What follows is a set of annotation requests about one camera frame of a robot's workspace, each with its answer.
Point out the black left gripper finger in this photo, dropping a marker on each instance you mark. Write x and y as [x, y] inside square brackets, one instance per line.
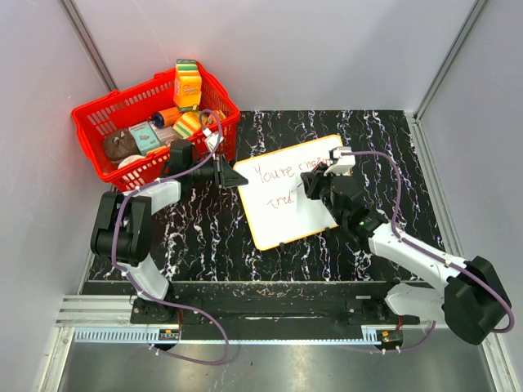
[230, 184]
[227, 173]

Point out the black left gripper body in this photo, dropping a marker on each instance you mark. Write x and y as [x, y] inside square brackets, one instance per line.
[204, 174]

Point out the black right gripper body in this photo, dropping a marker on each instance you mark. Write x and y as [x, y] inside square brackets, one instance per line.
[325, 195]

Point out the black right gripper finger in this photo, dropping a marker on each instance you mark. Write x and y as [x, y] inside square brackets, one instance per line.
[310, 182]
[320, 169]

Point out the red capped whiteboard marker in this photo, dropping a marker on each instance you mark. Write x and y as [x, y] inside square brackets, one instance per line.
[298, 185]

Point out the yellow framed whiteboard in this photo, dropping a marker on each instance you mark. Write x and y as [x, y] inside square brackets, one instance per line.
[275, 214]

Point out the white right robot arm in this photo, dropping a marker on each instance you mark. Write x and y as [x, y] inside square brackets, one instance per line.
[467, 296]

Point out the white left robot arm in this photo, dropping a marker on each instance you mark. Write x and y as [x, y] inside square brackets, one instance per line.
[123, 226]

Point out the yellow green sponge pack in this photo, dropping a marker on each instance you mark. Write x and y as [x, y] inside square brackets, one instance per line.
[187, 125]

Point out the orange snack packet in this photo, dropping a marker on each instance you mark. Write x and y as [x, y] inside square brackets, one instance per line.
[219, 113]

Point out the orange cylindrical bottle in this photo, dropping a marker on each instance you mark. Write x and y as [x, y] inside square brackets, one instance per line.
[166, 117]

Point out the teal small box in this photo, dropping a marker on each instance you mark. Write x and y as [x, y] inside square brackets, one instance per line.
[145, 137]

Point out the white round lid container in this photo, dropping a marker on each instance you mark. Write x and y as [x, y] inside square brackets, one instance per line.
[130, 159]

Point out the orange sponge daddy box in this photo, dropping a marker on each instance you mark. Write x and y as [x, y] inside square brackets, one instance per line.
[187, 85]

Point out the brown round bread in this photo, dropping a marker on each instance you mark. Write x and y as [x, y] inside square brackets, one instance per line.
[119, 145]

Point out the red plastic shopping basket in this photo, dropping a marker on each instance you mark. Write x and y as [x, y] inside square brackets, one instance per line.
[95, 120]

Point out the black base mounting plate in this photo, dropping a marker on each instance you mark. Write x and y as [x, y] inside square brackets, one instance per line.
[274, 311]

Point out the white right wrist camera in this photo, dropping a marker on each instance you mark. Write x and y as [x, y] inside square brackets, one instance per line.
[341, 162]

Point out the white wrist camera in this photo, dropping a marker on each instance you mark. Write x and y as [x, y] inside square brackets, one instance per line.
[212, 139]
[341, 162]

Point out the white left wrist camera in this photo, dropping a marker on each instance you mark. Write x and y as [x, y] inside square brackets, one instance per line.
[212, 139]

